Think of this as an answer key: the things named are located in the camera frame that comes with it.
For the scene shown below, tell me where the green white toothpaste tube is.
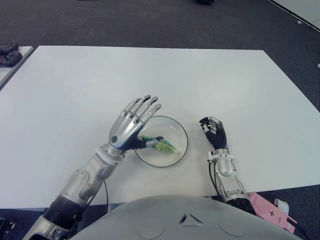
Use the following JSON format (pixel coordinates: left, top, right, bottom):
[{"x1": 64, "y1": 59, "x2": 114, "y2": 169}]
[{"x1": 136, "y1": 134, "x2": 181, "y2": 155}]

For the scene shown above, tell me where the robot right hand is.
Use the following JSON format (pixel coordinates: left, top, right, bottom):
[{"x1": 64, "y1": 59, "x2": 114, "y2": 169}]
[{"x1": 199, "y1": 115, "x2": 230, "y2": 151}]

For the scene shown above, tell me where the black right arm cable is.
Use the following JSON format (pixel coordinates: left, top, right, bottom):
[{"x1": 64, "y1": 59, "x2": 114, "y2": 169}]
[{"x1": 208, "y1": 161, "x2": 223, "y2": 198}]

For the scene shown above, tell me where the white side table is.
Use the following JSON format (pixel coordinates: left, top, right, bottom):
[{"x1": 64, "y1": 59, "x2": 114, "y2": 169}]
[{"x1": 0, "y1": 45, "x2": 35, "y2": 90}]

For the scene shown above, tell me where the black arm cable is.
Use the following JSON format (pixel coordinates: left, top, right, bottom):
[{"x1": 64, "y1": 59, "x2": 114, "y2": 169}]
[
  {"x1": 208, "y1": 161, "x2": 223, "y2": 198},
  {"x1": 103, "y1": 179, "x2": 110, "y2": 213}
]

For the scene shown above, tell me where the black metal bracket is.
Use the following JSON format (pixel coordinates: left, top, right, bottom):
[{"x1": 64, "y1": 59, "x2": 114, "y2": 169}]
[{"x1": 0, "y1": 217, "x2": 16, "y2": 232}]

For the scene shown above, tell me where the white board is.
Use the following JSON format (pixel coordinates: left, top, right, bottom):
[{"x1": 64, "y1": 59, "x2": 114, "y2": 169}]
[{"x1": 268, "y1": 0, "x2": 320, "y2": 31}]

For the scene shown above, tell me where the white paper tag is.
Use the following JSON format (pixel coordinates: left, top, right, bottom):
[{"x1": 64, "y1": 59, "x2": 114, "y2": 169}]
[{"x1": 273, "y1": 198, "x2": 290, "y2": 215}]

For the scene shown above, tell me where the grey robot torso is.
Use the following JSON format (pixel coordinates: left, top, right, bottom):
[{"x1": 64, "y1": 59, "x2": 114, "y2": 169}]
[{"x1": 67, "y1": 194, "x2": 307, "y2": 240}]

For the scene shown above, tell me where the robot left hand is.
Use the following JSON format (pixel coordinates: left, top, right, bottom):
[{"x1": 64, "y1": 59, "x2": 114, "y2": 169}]
[{"x1": 107, "y1": 94, "x2": 163, "y2": 154}]

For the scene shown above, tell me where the white plate black rim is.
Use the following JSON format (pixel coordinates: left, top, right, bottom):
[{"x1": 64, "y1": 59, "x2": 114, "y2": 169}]
[{"x1": 133, "y1": 115, "x2": 189, "y2": 168}]

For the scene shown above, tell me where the pink cardboard box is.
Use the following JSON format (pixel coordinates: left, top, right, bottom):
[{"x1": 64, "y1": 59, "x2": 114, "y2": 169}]
[{"x1": 247, "y1": 192, "x2": 298, "y2": 233}]

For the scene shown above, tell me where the black game controller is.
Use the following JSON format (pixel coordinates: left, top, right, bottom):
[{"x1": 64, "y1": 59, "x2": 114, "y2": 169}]
[
  {"x1": 0, "y1": 42, "x2": 20, "y2": 55},
  {"x1": 0, "y1": 51, "x2": 23, "y2": 67}
]

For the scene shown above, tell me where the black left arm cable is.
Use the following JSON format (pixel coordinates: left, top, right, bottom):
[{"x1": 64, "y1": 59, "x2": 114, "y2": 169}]
[{"x1": 103, "y1": 179, "x2": 110, "y2": 213}]

